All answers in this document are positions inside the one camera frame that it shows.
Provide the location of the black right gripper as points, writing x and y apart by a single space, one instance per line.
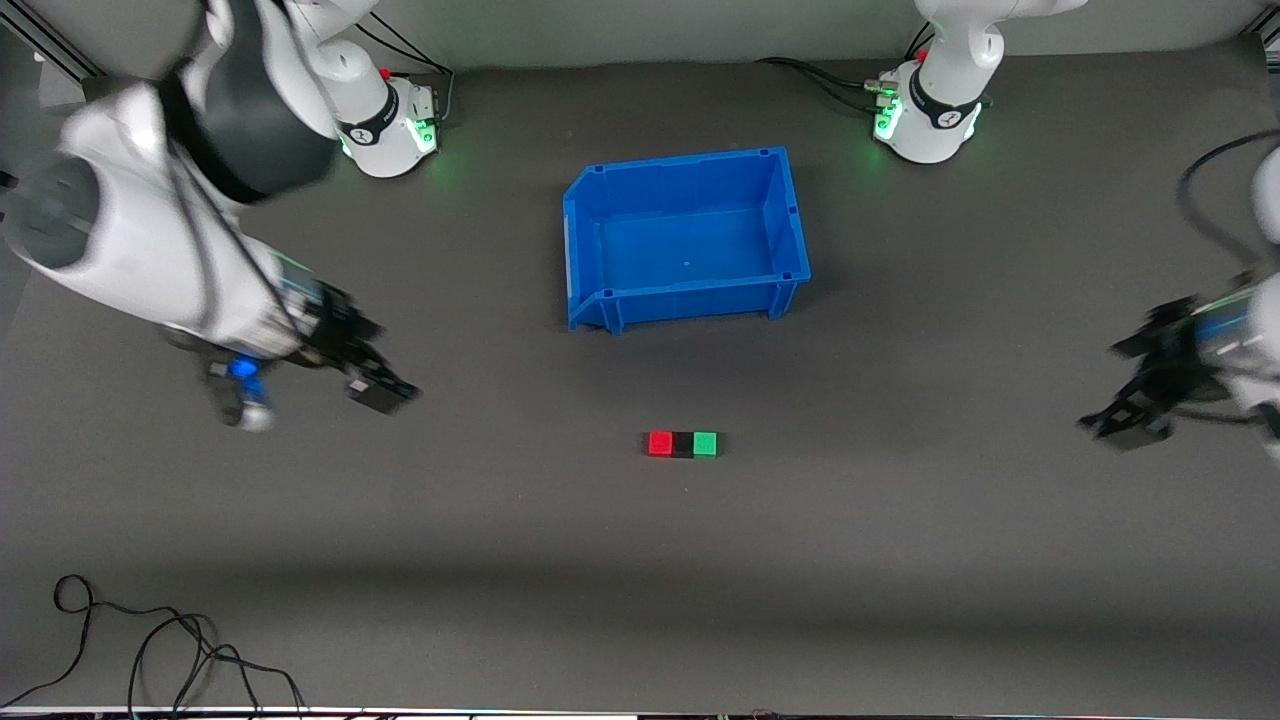
338 332

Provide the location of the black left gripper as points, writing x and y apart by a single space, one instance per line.
1170 370

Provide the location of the small red cube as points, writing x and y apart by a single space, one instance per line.
660 444

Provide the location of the small green cube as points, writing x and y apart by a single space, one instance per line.
705 444

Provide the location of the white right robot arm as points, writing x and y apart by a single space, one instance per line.
120 230

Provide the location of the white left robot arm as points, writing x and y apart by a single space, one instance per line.
935 120

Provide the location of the small black cube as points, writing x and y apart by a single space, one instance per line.
684 446

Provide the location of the blue plastic storage bin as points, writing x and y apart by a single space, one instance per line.
690 250

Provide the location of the grey aluminium frame rail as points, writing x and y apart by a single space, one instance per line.
50 45

